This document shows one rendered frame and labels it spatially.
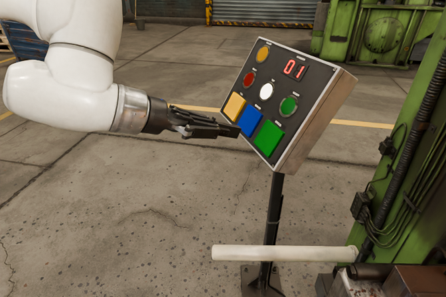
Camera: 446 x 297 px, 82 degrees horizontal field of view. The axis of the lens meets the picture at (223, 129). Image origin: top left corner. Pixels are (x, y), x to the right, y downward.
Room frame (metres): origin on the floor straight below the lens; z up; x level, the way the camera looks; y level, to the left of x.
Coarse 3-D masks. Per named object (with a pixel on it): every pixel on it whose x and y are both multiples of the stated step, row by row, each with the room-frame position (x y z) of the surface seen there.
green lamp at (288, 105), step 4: (284, 100) 0.59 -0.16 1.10; (288, 100) 0.57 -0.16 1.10; (292, 100) 0.57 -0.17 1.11; (284, 104) 0.58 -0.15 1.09; (288, 104) 0.57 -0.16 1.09; (292, 104) 0.56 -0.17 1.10; (284, 108) 0.57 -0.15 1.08; (288, 108) 0.56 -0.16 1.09; (292, 108) 0.55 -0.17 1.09; (284, 112) 0.56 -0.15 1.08; (288, 112) 0.55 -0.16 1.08
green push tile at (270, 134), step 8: (264, 128) 0.57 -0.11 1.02; (272, 128) 0.55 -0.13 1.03; (264, 136) 0.55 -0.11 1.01; (272, 136) 0.53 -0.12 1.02; (280, 136) 0.52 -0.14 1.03; (256, 144) 0.56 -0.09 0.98; (264, 144) 0.54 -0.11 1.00; (272, 144) 0.52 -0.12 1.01; (264, 152) 0.52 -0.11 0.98; (272, 152) 0.51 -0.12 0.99
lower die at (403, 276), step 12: (396, 276) 0.22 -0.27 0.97; (408, 276) 0.21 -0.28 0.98; (420, 276) 0.21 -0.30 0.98; (432, 276) 0.21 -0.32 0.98; (444, 276) 0.21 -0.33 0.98; (384, 288) 0.22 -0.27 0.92; (396, 288) 0.21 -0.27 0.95; (408, 288) 0.19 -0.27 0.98; (420, 288) 0.19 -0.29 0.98; (432, 288) 0.19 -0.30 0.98; (444, 288) 0.19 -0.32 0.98
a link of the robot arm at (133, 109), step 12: (120, 84) 0.44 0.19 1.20; (120, 96) 0.41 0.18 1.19; (132, 96) 0.42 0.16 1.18; (144, 96) 0.43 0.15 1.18; (120, 108) 0.39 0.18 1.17; (132, 108) 0.40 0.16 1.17; (144, 108) 0.41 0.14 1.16; (120, 120) 0.39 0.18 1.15; (132, 120) 0.40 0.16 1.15; (144, 120) 0.41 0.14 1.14; (120, 132) 0.40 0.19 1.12; (132, 132) 0.40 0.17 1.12
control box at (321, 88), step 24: (288, 48) 0.69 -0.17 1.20; (240, 72) 0.81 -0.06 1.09; (264, 72) 0.71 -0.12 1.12; (312, 72) 0.58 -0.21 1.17; (336, 72) 0.53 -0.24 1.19; (288, 96) 0.58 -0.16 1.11; (312, 96) 0.53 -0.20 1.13; (336, 96) 0.53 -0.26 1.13; (264, 120) 0.60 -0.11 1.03; (288, 120) 0.54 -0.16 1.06; (312, 120) 0.51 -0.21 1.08; (288, 144) 0.49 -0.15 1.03; (312, 144) 0.52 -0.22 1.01; (288, 168) 0.49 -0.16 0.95
